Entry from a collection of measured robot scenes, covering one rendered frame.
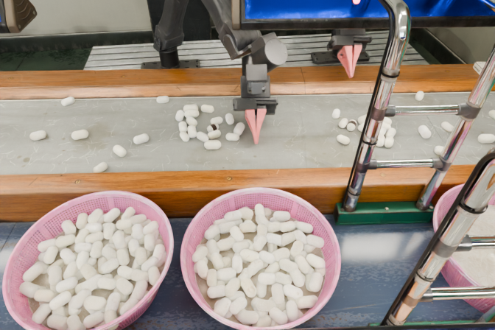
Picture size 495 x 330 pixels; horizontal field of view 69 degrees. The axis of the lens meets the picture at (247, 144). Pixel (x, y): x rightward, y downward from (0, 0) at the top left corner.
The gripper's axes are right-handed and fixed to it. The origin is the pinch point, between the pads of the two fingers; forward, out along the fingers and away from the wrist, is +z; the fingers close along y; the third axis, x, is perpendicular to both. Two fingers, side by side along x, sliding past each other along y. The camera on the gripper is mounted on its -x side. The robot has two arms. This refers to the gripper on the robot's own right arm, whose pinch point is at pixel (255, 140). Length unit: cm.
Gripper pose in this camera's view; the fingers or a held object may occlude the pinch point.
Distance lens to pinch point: 82.2
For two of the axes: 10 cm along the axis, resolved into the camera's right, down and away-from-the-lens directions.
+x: -0.2, 1.4, 9.9
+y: 10.0, -0.2, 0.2
